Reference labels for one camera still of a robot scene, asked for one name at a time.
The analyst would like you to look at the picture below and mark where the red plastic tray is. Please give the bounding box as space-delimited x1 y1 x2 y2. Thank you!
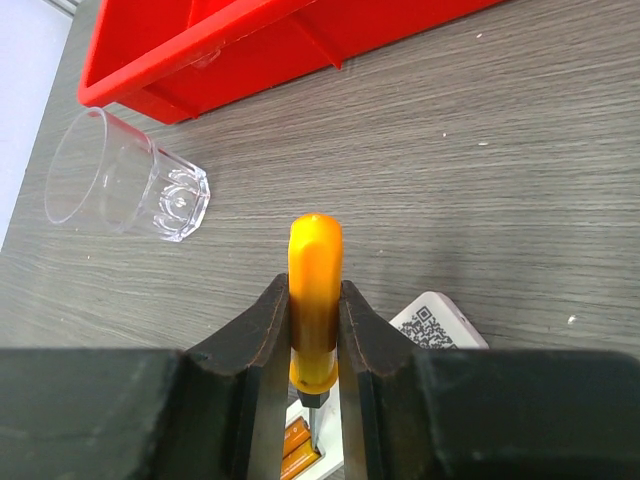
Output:
77 0 497 124

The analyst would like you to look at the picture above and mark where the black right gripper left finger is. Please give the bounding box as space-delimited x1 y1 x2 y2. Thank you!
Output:
1 274 290 479

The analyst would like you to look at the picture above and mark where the orange AAA battery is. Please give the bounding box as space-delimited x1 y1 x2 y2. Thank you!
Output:
280 441 321 480

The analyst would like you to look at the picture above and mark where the orange handle screwdriver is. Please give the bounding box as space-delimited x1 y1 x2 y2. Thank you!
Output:
288 213 343 448

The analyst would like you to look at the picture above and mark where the clear plastic cup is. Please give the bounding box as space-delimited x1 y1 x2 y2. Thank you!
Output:
44 107 211 243

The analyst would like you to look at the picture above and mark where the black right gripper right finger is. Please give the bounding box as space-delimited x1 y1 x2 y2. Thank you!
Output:
338 281 639 479

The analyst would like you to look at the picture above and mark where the long white remote control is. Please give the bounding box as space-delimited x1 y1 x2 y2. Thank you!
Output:
285 291 488 479

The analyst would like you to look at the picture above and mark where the left orange battery in remote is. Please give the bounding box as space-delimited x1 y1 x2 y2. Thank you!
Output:
283 417 311 457

